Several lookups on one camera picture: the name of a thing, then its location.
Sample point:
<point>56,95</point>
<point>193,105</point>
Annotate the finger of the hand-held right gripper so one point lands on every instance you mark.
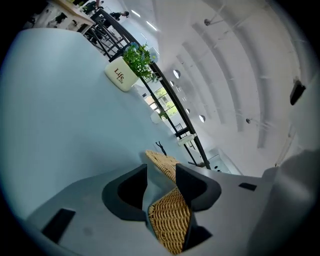
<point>305,125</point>

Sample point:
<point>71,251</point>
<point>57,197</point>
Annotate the small white pot green plant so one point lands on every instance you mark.
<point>156,118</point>

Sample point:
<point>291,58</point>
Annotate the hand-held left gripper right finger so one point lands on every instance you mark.
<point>225,212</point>

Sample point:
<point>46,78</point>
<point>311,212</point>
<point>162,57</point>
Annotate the white pot flowering plant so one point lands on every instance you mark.
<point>120,76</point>

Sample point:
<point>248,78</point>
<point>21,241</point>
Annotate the woven wicker tissue box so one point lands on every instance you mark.
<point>170,220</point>

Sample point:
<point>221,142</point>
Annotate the black metal railing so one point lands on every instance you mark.
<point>186,117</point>

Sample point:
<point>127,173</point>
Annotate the wooden table white legs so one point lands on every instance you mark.
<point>75,13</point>

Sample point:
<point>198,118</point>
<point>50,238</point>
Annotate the light blue table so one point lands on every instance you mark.
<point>62,112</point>

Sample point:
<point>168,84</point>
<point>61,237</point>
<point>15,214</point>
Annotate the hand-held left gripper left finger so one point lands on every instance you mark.
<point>100,225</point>

